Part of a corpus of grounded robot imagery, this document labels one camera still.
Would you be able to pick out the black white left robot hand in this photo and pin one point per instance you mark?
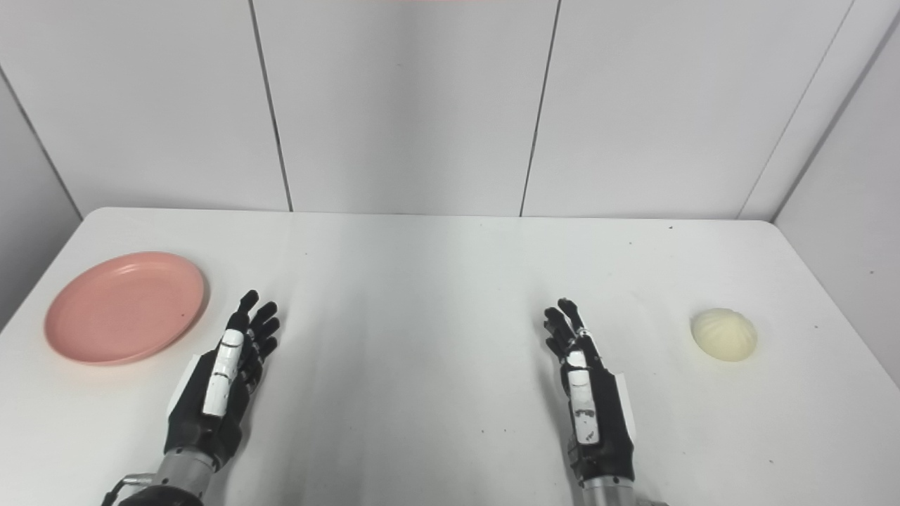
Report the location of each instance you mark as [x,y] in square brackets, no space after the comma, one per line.
[211,414]

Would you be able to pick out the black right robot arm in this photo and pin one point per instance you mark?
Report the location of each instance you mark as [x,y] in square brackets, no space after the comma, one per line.
[608,494]

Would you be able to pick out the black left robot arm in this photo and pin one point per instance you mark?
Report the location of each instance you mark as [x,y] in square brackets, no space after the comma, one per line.
[179,474]

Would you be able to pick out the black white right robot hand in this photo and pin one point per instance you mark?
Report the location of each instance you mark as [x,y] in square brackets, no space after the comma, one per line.
[608,429]

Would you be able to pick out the pink round plate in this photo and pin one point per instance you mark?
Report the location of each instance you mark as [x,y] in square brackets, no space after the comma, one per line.
[123,309]

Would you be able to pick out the cream steamed bun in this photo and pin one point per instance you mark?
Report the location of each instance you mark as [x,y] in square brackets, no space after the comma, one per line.
[724,336]

